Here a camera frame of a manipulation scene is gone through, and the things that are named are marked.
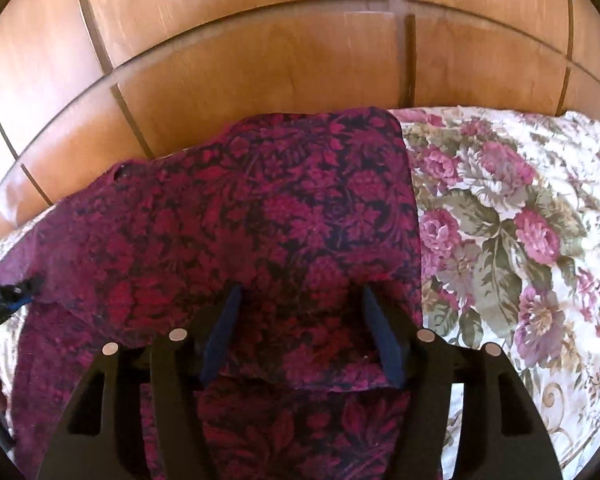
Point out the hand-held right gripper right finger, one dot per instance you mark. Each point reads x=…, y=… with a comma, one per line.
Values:
x=386, y=342

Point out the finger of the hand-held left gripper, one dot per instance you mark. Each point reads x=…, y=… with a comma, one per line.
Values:
x=15, y=294

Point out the dark red floral garment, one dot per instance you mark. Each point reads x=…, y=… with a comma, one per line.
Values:
x=290, y=220

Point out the wooden panelled wardrobe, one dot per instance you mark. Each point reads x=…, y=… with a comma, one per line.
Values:
x=280, y=70

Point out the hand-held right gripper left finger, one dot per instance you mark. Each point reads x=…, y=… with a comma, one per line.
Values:
x=222, y=335

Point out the floral bedspread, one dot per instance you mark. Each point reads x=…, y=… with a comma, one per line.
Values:
x=510, y=210

